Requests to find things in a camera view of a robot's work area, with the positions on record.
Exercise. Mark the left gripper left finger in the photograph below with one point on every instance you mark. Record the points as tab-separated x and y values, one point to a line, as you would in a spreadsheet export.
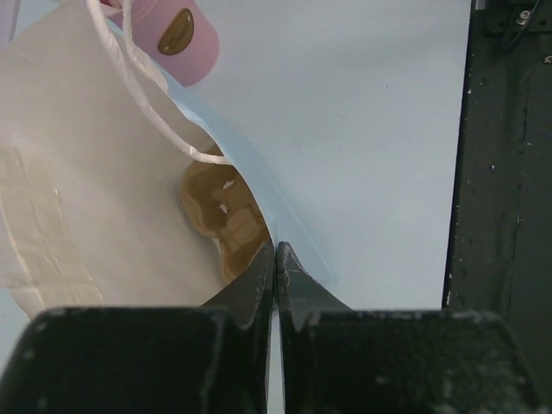
208	359

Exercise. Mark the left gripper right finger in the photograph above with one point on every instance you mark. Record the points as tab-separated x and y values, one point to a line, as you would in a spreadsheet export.
339	360

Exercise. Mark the brown pulp cup carrier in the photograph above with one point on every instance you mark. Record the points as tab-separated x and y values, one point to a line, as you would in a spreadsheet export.
221	207

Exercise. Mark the light blue paper bag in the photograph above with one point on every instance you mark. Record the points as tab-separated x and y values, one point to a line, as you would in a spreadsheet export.
93	167

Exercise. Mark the pink straw holder cup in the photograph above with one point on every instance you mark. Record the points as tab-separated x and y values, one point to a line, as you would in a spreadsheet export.
172	34

